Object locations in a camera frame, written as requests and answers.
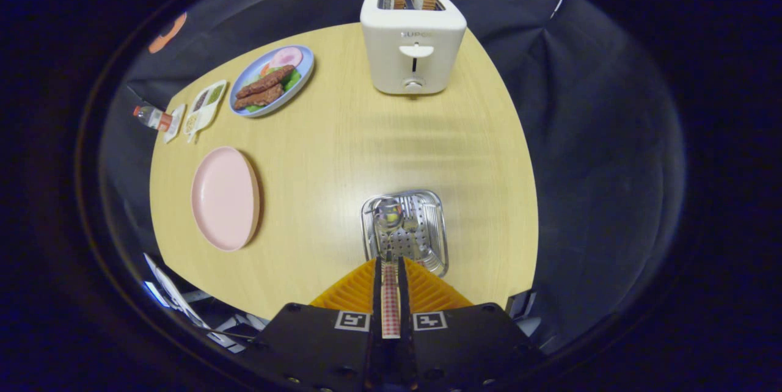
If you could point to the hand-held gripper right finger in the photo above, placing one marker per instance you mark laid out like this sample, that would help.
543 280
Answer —
470 349

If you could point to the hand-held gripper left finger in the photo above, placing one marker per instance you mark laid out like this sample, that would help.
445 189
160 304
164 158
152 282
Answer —
317 349

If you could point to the pink plate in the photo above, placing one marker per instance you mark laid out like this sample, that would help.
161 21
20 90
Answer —
223 196

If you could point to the black backdrop cloth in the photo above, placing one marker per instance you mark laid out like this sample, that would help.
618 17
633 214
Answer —
580 135

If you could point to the white divided tray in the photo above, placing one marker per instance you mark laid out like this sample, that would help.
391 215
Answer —
208 117

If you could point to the brown meat strip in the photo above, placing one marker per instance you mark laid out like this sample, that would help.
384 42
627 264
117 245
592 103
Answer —
259 98
266 82

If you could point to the yellow soybeans pile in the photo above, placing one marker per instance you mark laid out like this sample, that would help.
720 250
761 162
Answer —
191 124

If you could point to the white square coaster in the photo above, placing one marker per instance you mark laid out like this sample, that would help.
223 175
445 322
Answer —
176 126

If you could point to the green lettuce leaf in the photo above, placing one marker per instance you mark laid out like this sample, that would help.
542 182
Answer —
293 79

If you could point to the blue plate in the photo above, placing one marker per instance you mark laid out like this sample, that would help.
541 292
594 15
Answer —
303 77

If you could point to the dark beans pile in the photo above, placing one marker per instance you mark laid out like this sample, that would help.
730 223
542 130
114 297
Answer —
200 101

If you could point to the green beans pile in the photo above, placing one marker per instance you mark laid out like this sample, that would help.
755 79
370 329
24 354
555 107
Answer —
215 94

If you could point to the clear water bottle red label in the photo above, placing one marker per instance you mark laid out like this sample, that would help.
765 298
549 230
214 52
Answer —
149 116

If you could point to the pink ham slice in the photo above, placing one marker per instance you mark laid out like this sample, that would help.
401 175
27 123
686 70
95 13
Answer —
286 57

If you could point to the white toaster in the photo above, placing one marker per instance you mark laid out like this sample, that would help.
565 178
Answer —
391 62

